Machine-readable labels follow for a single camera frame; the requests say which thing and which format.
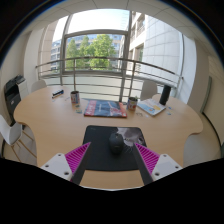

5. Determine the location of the grey-green door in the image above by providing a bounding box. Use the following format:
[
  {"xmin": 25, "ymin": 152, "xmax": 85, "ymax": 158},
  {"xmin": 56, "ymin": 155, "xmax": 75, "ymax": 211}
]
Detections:
[{"xmin": 199, "ymin": 75, "xmax": 213, "ymax": 114}]

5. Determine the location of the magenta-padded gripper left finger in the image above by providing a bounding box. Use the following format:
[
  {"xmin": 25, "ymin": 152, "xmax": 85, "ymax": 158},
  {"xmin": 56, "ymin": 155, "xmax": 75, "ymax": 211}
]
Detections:
[{"xmin": 40, "ymin": 141, "xmax": 92, "ymax": 186}]

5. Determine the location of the metal balcony railing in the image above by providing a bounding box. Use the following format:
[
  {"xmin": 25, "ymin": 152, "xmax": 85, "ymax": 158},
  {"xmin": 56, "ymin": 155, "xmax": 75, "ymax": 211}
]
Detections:
[{"xmin": 34, "ymin": 56, "xmax": 184, "ymax": 103}]

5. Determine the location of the red-edged magazine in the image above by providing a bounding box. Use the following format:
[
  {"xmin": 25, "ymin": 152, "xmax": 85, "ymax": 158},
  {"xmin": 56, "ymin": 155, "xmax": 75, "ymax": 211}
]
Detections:
[{"xmin": 83, "ymin": 99, "xmax": 128, "ymax": 119}]

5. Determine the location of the printed white cup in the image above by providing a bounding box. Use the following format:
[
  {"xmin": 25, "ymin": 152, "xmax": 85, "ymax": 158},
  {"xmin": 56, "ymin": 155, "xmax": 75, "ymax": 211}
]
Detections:
[
  {"xmin": 70, "ymin": 90, "xmax": 81, "ymax": 104},
  {"xmin": 127, "ymin": 96, "xmax": 139, "ymax": 112}
]

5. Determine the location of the black cat-print mouse pad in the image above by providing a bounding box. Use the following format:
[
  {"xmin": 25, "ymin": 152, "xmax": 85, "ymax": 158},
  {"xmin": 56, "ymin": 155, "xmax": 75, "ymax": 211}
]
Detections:
[{"xmin": 81, "ymin": 124, "xmax": 148, "ymax": 173}]

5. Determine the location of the green tree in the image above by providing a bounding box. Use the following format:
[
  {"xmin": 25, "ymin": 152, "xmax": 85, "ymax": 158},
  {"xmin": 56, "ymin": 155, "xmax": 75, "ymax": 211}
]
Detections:
[{"xmin": 65, "ymin": 34, "xmax": 117, "ymax": 70}]

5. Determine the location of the black and white printer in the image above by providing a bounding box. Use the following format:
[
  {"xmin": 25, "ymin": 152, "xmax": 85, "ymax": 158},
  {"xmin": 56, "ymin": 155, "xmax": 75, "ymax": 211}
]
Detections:
[{"xmin": 3, "ymin": 74, "xmax": 29, "ymax": 126}]

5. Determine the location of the white and blue booklet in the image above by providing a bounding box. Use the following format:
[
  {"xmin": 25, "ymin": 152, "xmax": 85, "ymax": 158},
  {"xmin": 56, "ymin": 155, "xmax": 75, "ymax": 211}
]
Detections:
[{"xmin": 136, "ymin": 98, "xmax": 167, "ymax": 117}]

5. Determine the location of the white chair with wooden legs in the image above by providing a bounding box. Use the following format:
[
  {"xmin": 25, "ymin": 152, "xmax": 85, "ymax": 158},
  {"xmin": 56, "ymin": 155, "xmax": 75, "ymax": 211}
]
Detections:
[{"xmin": 0, "ymin": 114, "xmax": 38, "ymax": 164}]

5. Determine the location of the black computer mouse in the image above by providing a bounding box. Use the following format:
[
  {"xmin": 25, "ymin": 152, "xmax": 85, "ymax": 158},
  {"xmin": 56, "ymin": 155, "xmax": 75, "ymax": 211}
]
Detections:
[{"xmin": 108, "ymin": 132, "xmax": 126, "ymax": 155}]

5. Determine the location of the black cylinder speaker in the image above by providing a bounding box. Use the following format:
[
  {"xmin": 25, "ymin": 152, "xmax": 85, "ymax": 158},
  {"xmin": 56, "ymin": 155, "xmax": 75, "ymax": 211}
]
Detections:
[{"xmin": 158, "ymin": 84, "xmax": 172, "ymax": 106}]

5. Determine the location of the dark blue stapler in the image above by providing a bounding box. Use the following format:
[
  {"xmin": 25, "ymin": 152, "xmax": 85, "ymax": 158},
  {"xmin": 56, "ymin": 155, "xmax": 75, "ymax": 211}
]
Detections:
[{"xmin": 51, "ymin": 88, "xmax": 65, "ymax": 99}]

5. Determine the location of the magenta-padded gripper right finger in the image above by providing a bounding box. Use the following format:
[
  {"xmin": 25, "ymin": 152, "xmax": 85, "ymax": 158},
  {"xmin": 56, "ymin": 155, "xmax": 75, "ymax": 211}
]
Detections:
[{"xmin": 132, "ymin": 142, "xmax": 184, "ymax": 186}]

